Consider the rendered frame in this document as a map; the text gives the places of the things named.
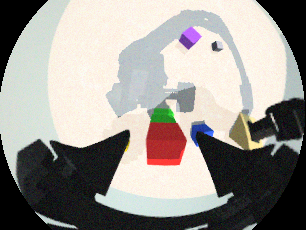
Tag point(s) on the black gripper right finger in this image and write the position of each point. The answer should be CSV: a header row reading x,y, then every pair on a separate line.
x,y
228,164

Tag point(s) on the red block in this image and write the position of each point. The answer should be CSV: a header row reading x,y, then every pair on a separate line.
x,y
165,144

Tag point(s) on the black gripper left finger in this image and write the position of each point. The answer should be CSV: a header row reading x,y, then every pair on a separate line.
x,y
95,163

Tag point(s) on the green block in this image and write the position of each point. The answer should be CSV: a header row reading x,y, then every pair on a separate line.
x,y
162,112
162,119

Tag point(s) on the purple block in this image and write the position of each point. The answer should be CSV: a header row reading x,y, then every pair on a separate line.
x,y
190,37

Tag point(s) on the blue block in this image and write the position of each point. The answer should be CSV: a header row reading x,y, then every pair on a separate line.
x,y
202,128

